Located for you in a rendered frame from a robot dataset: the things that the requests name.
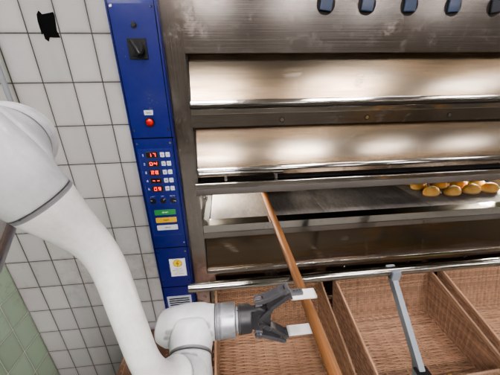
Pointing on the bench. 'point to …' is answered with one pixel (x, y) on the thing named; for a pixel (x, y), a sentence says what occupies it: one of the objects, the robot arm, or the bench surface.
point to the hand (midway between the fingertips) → (309, 311)
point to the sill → (350, 216)
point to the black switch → (137, 47)
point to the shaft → (304, 299)
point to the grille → (178, 300)
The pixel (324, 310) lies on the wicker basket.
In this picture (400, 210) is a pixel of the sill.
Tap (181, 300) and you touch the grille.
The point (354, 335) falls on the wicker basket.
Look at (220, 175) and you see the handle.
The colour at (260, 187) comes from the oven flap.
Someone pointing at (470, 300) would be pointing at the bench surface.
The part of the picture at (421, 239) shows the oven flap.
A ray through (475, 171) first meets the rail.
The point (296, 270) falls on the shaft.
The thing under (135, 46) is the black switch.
